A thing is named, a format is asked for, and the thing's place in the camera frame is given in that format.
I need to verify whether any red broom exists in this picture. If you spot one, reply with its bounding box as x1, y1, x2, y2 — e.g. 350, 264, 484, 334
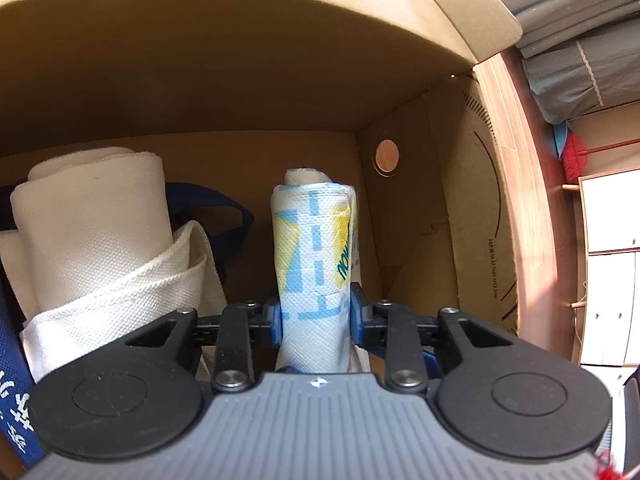
562, 132, 640, 187

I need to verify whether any grey curtain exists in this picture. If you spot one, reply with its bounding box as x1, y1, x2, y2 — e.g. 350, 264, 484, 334
480, 0, 640, 127

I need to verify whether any navy blue cloth bag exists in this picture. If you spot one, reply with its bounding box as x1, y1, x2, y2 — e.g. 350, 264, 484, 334
0, 182, 254, 472

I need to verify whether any reddish wooden board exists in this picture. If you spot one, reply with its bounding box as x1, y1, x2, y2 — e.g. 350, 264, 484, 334
472, 52, 584, 362

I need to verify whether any white cabinet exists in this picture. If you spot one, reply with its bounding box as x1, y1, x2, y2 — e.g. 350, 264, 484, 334
576, 167, 640, 367

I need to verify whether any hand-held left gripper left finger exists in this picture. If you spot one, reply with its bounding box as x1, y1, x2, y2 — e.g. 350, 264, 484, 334
124, 300, 284, 395

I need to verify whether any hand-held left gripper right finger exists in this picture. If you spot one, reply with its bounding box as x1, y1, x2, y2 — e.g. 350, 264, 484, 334
349, 283, 514, 395

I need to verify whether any rolled white cloth bag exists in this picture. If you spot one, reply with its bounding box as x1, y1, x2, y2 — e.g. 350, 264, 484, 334
0, 147, 229, 382

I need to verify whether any brown cardboard box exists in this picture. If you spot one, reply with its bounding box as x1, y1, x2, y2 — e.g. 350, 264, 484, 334
0, 0, 524, 480

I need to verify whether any blue plastic item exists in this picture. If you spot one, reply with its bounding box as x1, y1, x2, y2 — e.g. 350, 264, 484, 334
552, 122, 572, 159

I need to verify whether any white cartoon printed shopping bag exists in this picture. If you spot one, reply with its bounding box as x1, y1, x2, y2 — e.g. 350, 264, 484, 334
270, 166, 373, 376

